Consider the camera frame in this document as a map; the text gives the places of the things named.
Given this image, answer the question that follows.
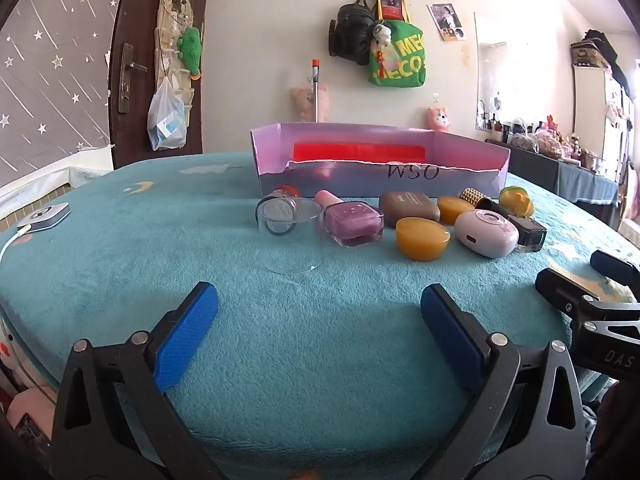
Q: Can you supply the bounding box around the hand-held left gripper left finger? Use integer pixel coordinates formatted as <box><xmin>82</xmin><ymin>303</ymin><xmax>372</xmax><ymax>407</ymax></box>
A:
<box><xmin>50</xmin><ymin>281</ymin><xmax>221</xmax><ymax>480</ymax></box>

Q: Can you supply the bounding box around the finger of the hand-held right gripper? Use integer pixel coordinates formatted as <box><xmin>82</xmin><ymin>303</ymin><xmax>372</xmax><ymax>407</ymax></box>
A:
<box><xmin>535</xmin><ymin>267</ymin><xmax>640</xmax><ymax>331</ymax></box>
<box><xmin>590</xmin><ymin>250</ymin><xmax>640</xmax><ymax>286</ymax></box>

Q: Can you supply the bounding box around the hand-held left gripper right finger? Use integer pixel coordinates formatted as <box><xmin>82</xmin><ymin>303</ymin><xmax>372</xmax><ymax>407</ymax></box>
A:
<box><xmin>420</xmin><ymin>283</ymin><xmax>588</xmax><ymax>480</ymax></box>

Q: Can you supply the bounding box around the black nail polish bottle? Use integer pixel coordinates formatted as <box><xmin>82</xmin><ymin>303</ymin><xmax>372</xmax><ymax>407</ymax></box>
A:
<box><xmin>477</xmin><ymin>199</ymin><xmax>547</xmax><ymax>253</ymax></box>

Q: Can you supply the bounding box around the pink rounded pocket device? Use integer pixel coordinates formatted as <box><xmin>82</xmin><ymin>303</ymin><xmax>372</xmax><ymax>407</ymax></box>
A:
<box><xmin>454</xmin><ymin>209</ymin><xmax>519</xmax><ymax>258</ymax></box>

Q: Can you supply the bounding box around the green yellow toy figure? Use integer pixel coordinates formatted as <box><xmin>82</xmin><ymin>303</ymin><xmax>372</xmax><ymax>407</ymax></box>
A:
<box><xmin>499</xmin><ymin>186</ymin><xmax>535</xmax><ymax>217</ymax></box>

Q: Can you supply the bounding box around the clear glass cup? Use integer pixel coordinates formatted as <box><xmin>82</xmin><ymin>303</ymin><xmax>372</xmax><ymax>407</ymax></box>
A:
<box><xmin>256</xmin><ymin>197</ymin><xmax>325</xmax><ymax>275</ymax></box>

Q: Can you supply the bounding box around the brown eyeshadow case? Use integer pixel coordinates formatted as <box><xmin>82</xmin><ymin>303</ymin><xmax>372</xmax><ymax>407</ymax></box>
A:
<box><xmin>378</xmin><ymin>191</ymin><xmax>441</xmax><ymax>227</ymax></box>

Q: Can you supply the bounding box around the pink nail polish bottle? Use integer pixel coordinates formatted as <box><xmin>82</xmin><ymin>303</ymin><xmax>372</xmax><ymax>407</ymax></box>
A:
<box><xmin>315</xmin><ymin>190</ymin><xmax>385</xmax><ymax>247</ymax></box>

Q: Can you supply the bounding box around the glitter nail polish bottle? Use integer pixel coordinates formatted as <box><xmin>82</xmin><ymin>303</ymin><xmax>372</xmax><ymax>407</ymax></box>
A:
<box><xmin>262</xmin><ymin>185</ymin><xmax>301</xmax><ymax>236</ymax></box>

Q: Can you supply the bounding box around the side table with dark cloth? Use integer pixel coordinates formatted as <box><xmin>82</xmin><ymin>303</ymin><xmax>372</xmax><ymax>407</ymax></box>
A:
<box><xmin>485</xmin><ymin>137</ymin><xmax>621</xmax><ymax>206</ymax></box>

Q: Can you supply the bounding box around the row of cosmetics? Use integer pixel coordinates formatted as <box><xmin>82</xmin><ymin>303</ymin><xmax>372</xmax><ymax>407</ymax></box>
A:
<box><xmin>477</xmin><ymin>100</ymin><xmax>606</xmax><ymax>171</ymax></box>

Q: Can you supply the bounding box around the white wardrobe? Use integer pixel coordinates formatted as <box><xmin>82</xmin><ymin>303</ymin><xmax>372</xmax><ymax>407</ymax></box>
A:
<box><xmin>570</xmin><ymin>30</ymin><xmax>640</xmax><ymax>181</ymax></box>

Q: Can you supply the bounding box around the white charger puck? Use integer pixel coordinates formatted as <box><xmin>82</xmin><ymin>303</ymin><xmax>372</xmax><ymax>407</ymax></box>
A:
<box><xmin>17</xmin><ymin>202</ymin><xmax>71</xmax><ymax>233</ymax></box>

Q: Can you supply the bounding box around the white plastic bag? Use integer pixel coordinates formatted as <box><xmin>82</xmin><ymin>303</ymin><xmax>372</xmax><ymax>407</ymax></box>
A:
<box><xmin>146</xmin><ymin>76</ymin><xmax>187</xmax><ymax>152</ymax></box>

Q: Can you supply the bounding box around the pink plush pig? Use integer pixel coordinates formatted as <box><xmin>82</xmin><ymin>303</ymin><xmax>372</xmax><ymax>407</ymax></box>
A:
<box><xmin>291</xmin><ymin>85</ymin><xmax>331</xmax><ymax>123</ymax></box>

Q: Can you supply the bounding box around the green tote bag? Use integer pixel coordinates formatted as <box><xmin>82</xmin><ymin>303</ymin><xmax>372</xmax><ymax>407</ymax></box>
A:
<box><xmin>369</xmin><ymin>20</ymin><xmax>427</xmax><ymax>89</ymax></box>

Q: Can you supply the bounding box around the brown wooden door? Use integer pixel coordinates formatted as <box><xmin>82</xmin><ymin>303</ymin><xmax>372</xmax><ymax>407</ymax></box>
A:
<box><xmin>109</xmin><ymin>0</ymin><xmax>213</xmax><ymax>168</ymax></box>

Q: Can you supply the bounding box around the black backpack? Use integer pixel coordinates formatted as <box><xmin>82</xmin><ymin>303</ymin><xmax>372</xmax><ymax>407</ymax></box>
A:
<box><xmin>329</xmin><ymin>0</ymin><xmax>377</xmax><ymax>66</ymax></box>

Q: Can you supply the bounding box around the red yellow hanging bag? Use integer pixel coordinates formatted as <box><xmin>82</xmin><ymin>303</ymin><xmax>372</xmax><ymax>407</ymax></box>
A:
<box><xmin>375</xmin><ymin>0</ymin><xmax>412</xmax><ymax>23</ymax></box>

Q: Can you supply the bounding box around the white charger cable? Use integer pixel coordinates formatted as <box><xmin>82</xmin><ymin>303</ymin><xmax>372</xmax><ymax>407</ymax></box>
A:
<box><xmin>0</xmin><ymin>227</ymin><xmax>31</xmax><ymax>271</ymax></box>

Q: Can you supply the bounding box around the wall mirror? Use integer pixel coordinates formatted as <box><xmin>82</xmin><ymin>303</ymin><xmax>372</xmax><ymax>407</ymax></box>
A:
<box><xmin>474</xmin><ymin>12</ymin><xmax>508</xmax><ymax>131</ymax></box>

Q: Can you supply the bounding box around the brass door handle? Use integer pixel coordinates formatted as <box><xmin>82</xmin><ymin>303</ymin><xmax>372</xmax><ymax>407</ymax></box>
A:
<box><xmin>118</xmin><ymin>44</ymin><xmax>148</xmax><ymax>113</ymax></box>

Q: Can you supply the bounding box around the grey starry wall sheet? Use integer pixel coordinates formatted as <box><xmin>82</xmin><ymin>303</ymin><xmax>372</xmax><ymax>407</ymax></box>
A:
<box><xmin>0</xmin><ymin>0</ymin><xmax>133</xmax><ymax>191</ymax></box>

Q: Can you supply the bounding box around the wall photo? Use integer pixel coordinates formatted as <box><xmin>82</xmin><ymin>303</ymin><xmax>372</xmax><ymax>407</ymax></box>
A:
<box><xmin>427</xmin><ymin>3</ymin><xmax>468</xmax><ymax>42</ymax></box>

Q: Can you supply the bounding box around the clear hanging wall organizer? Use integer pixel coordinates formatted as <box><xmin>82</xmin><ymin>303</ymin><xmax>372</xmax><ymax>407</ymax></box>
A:
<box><xmin>155</xmin><ymin>0</ymin><xmax>206</xmax><ymax>106</ymax></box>

